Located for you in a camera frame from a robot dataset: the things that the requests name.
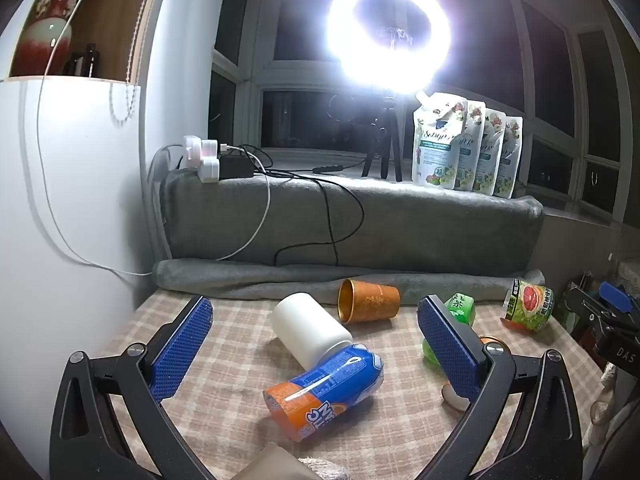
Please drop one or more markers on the green bottle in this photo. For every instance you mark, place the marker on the green bottle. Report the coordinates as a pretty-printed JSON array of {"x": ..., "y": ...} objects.
[{"x": 460, "y": 310}]

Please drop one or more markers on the fluffy grey cloth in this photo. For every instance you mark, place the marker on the fluffy grey cloth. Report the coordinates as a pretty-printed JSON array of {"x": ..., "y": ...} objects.
[{"x": 325, "y": 469}]

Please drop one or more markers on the white pink plug adapter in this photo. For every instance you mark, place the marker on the white pink plug adapter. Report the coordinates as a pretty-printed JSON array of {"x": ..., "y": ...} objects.
[{"x": 197, "y": 149}]

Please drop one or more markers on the green grapefruit can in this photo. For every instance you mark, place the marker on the green grapefruit can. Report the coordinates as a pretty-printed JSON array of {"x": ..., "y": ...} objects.
[{"x": 530, "y": 307}]

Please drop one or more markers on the red white vase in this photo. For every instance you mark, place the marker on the red white vase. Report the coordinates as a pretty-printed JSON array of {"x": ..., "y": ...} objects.
[{"x": 47, "y": 35}]

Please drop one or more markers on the small white red object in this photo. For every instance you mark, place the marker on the small white red object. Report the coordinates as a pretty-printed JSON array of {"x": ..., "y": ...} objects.
[{"x": 452, "y": 397}]

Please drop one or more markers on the blue and orange can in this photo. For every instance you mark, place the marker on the blue and orange can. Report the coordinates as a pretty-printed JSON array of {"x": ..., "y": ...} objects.
[{"x": 325, "y": 390}]

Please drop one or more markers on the white floral refill pouch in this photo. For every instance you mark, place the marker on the white floral refill pouch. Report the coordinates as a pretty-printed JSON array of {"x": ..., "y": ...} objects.
[
  {"x": 437, "y": 145},
  {"x": 472, "y": 150},
  {"x": 492, "y": 155},
  {"x": 510, "y": 160}
]

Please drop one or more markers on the white window frame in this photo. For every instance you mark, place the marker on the white window frame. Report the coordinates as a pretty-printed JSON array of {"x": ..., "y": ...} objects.
[{"x": 575, "y": 125}]

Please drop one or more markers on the white cabinet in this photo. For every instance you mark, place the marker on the white cabinet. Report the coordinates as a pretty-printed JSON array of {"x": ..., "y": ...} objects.
[{"x": 75, "y": 185}]

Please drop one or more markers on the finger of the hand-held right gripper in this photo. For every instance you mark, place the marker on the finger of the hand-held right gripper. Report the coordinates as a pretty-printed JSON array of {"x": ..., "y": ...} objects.
[
  {"x": 587, "y": 307},
  {"x": 620, "y": 297}
]

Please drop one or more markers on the black tripod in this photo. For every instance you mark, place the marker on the black tripod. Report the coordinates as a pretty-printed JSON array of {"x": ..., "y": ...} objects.
[{"x": 387, "y": 130}]

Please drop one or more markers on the copper paper cup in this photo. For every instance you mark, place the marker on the copper paper cup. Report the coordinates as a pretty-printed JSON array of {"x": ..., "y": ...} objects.
[{"x": 372, "y": 302}]

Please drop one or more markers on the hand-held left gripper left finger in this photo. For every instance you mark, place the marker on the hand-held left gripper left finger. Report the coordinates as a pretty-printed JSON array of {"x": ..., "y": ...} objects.
[{"x": 182, "y": 345}]

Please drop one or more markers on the beige flat object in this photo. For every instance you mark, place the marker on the beige flat object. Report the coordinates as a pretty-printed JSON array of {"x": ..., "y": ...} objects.
[{"x": 275, "y": 462}]

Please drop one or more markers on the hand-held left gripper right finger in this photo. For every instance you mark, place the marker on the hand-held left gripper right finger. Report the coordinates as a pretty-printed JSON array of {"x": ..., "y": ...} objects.
[{"x": 447, "y": 345}]

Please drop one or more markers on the black power strip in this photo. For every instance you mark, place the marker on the black power strip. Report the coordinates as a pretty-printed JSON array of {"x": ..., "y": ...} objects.
[{"x": 235, "y": 167}]

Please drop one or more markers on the grey blanket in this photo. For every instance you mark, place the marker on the grey blanket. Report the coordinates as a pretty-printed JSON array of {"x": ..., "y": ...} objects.
[{"x": 410, "y": 230}]

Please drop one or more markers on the dark glass bottle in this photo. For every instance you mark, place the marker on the dark glass bottle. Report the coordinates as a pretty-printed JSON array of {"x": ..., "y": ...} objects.
[{"x": 89, "y": 60}]

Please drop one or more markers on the beige checked cloth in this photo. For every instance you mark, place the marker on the beige checked cloth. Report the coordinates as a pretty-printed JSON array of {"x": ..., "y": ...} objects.
[{"x": 235, "y": 360}]

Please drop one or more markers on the white cup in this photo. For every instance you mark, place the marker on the white cup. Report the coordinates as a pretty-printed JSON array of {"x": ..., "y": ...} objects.
[{"x": 312, "y": 330}]

